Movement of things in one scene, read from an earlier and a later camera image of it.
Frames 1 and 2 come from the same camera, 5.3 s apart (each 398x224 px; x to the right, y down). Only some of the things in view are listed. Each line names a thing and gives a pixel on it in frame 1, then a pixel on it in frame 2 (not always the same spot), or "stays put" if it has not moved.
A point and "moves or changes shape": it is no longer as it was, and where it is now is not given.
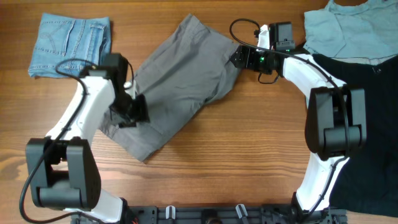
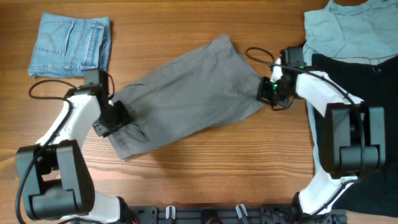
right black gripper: x=250 y=63 to x=264 y=95
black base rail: x=212 y=214 stays put
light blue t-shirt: x=361 y=30 stays put
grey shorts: x=193 y=68 moves or changes shape
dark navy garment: x=367 y=182 stays put
